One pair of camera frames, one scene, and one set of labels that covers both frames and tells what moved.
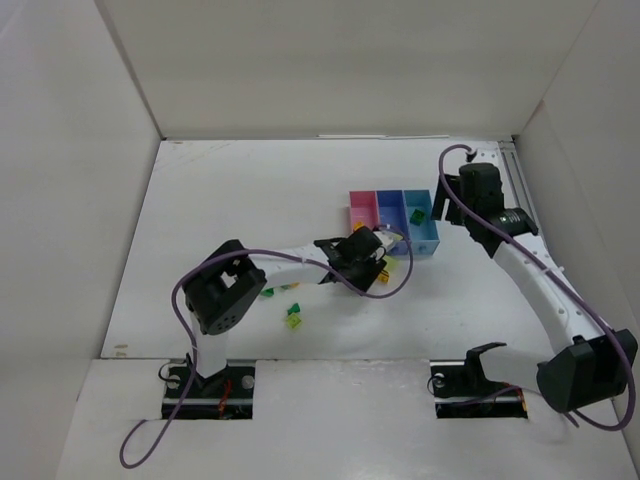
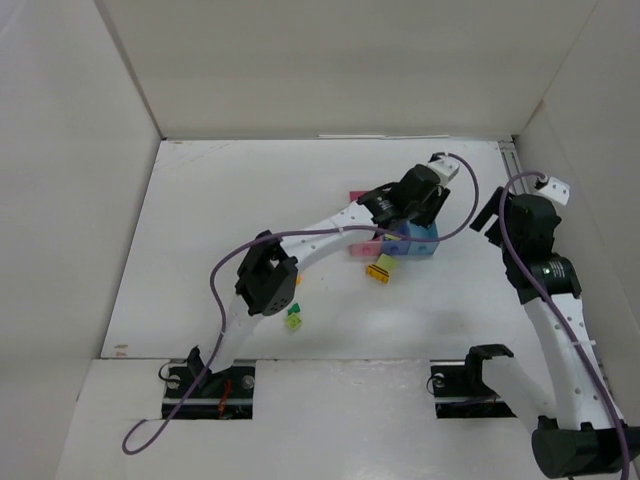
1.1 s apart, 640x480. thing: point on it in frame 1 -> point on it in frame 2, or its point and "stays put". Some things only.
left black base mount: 225,394 stays put
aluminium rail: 517,182 stays put
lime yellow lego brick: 293,320 stays put
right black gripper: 451,206 -> 500,215
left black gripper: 373,252 -> 430,201
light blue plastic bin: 422,227 stays put
